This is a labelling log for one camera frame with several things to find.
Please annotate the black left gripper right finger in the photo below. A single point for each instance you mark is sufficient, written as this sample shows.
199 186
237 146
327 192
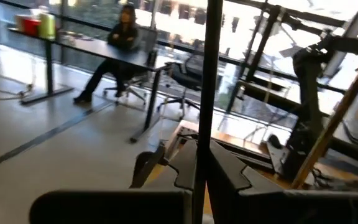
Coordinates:
259 205

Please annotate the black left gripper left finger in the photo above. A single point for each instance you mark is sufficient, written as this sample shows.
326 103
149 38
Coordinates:
110 205

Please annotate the gold candlestick holder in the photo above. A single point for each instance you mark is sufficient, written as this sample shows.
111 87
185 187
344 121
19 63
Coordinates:
331 130

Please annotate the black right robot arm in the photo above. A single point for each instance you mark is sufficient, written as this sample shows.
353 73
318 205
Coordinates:
306 93

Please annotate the black mesh office chair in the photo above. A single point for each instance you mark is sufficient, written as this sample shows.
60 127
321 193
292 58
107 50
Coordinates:
188 76

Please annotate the black long desk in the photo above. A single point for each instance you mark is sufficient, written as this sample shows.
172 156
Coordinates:
104 51

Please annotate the person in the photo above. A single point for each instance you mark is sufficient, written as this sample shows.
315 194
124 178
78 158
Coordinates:
120 40

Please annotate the yellow-green container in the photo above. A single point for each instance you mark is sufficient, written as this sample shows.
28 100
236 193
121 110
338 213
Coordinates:
47 26

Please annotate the red container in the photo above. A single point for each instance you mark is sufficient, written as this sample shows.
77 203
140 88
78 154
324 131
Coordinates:
31 27

